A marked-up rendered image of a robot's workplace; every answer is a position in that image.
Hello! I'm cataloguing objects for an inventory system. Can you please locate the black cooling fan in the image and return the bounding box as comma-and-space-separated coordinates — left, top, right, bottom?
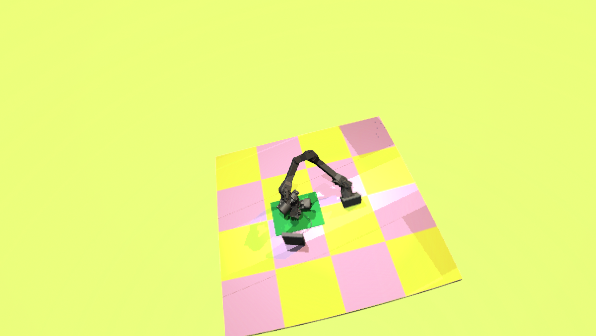
281, 232, 306, 246

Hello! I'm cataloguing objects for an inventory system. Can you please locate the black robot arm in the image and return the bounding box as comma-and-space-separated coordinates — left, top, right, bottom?
277, 150, 355, 217

